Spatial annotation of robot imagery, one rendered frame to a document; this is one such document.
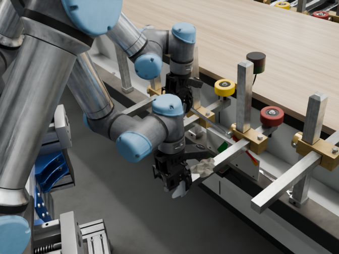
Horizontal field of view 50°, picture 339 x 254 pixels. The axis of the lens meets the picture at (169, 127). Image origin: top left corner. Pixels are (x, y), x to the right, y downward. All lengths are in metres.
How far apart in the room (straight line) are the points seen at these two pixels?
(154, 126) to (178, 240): 1.25
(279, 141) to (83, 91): 0.90
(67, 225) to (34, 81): 0.43
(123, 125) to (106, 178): 1.57
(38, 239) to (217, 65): 1.04
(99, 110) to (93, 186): 1.55
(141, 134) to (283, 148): 0.81
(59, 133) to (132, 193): 1.14
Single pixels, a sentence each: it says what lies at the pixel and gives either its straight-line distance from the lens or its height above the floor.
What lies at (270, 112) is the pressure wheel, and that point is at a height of 0.91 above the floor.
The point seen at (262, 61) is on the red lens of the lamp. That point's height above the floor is 1.12.
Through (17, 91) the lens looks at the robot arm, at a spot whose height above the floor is 1.40.
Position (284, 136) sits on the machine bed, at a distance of 1.49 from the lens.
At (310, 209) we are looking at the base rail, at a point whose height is 0.70.
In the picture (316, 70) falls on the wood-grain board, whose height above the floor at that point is 0.90.
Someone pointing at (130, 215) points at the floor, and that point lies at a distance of 2.19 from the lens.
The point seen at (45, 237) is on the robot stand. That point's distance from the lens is 0.94.
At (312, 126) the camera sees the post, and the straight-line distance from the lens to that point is 1.07.
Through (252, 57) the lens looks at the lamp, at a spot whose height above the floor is 1.13.
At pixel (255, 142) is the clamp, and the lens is 1.25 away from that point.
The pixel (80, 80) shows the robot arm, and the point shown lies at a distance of 0.82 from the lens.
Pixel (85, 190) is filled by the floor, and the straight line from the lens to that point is 2.39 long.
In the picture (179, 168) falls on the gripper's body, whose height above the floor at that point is 0.96.
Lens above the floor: 1.68
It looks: 38 degrees down
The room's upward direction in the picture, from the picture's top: 6 degrees counter-clockwise
